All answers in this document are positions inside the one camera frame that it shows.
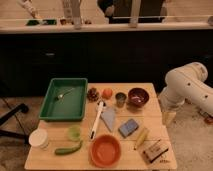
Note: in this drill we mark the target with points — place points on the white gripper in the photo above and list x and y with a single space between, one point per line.
168 116

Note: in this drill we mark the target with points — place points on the blue sponge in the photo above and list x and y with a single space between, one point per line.
128 128

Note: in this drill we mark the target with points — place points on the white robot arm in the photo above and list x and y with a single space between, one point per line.
186 83

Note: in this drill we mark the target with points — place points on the green plastic tray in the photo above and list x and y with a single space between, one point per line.
71 107

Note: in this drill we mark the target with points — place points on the yellow banana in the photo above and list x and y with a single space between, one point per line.
141 138

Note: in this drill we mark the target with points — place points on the dark red bowl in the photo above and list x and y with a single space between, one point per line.
138 97

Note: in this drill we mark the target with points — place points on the wooden table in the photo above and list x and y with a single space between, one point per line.
149 116

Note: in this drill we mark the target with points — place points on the metal cup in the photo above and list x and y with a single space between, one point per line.
120 99

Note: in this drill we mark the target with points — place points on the grey blue cloth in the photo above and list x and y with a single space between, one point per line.
108 117

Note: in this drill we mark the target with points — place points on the orange fruit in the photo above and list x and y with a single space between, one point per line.
107 93

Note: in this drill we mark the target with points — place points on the orange bowl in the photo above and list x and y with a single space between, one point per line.
105 151

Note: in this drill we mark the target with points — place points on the brown pine cone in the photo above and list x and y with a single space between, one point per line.
93 95

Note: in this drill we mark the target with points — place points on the light green cup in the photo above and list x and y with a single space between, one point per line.
74 133

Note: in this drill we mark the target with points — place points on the metal spoon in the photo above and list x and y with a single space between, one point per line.
60 96

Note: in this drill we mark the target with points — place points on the green cucumber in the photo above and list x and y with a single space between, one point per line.
68 150

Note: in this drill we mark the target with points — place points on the white round container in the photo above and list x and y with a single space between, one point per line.
39 139

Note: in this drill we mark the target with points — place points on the black chair base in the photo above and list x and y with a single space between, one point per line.
9 117

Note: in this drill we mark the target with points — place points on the white handled brush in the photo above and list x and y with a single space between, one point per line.
95 125

